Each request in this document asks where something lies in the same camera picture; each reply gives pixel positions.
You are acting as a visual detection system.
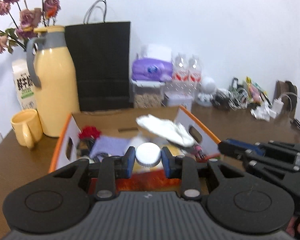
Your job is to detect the clear container with seeds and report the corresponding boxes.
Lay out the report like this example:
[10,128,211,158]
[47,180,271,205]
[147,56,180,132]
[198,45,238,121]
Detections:
[130,80,165,108]

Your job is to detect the middle water bottle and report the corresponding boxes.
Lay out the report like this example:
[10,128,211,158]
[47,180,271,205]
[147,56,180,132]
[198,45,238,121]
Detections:
[188,55,202,89]

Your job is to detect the white cloth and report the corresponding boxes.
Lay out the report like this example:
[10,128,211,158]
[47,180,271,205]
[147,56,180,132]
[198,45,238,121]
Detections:
[136,114,196,147]

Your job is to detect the yellow thermos jug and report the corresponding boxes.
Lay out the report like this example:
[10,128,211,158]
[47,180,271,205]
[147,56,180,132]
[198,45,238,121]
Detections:
[26,25,79,138]

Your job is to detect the tangled cables and chargers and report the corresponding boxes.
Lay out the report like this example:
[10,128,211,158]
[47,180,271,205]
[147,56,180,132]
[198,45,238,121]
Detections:
[212,77,251,110]

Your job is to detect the black paper shopping bag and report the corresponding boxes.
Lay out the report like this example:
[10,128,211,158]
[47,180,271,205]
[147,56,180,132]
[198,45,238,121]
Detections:
[65,0,132,112]

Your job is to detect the person's right hand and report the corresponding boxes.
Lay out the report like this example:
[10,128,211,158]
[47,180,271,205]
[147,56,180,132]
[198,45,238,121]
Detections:
[286,216,300,239]

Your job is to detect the white decorated tin box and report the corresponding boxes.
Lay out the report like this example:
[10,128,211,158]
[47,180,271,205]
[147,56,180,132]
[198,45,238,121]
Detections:
[162,92,193,111]

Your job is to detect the white round jar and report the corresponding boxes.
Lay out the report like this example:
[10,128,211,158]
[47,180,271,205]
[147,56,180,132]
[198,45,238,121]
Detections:
[135,142,161,168]

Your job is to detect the white milk carton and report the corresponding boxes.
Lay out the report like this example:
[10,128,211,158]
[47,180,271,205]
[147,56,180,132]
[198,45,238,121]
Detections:
[12,59,37,109]

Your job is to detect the colourful snack packet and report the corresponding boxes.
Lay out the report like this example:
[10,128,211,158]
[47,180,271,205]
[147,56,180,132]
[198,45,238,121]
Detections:
[243,76,268,105]

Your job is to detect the left water bottle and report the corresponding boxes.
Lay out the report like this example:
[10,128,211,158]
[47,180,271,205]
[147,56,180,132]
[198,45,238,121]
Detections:
[172,53,189,93]

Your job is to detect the orange red cloth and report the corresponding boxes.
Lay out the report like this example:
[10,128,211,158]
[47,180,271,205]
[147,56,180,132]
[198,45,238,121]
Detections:
[88,168,183,193]

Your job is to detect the red flower ornament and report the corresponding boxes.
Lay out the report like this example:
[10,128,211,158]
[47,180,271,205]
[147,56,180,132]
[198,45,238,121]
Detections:
[78,126,102,140]

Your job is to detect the purple cloth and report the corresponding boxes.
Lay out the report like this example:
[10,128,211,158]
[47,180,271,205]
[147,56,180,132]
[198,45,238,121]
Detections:
[89,135,130,158]

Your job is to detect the water bottle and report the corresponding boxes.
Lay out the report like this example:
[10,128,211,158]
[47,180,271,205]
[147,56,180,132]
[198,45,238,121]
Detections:
[172,53,189,93]
[188,55,202,89]

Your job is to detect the pink hair brush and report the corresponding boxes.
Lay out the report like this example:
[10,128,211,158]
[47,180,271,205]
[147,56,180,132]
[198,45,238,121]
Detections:
[191,144,206,162]

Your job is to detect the black coiled cable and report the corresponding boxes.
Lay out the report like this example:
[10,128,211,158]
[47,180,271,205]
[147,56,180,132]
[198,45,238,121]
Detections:
[77,139,108,163]

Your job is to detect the crumpled white paper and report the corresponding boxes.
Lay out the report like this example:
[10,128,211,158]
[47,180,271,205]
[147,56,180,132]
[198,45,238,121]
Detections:
[250,102,277,122]

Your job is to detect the purple tissue pack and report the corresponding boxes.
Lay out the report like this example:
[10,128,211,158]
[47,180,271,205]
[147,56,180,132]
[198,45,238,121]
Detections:
[131,44,173,82]

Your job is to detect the white robot figure speaker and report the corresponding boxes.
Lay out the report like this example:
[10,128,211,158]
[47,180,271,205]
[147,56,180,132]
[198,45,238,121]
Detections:
[196,76,217,107]

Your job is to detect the orange white cardboard box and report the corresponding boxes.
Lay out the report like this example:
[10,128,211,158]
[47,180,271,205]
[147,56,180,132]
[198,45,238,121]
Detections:
[49,106,220,172]

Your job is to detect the brown wallet stand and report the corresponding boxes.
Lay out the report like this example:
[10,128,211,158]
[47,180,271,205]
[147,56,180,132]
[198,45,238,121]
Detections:
[274,80,298,119]

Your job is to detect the yellow mug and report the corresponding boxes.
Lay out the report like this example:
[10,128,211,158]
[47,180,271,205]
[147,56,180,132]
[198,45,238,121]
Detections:
[11,109,43,149]

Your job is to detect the dried pink flower bouquet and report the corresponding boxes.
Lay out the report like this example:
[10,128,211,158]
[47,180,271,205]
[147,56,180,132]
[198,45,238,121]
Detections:
[0,0,61,54]

